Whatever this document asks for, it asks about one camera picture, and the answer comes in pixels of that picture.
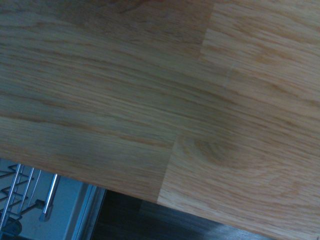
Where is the white dishwasher door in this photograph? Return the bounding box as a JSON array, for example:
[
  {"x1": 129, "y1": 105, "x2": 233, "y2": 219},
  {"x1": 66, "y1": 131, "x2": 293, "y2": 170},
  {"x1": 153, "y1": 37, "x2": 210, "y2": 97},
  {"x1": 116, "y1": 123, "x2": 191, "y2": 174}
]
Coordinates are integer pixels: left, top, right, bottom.
[{"x1": 0, "y1": 157, "x2": 108, "y2": 240}]

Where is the grey wire dishwasher rack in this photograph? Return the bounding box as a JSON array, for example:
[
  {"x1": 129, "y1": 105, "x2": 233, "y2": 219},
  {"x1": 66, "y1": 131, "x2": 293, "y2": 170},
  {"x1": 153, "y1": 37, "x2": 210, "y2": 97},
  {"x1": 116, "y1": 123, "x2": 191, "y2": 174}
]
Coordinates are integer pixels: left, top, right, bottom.
[{"x1": 0, "y1": 163, "x2": 43, "y2": 240}]

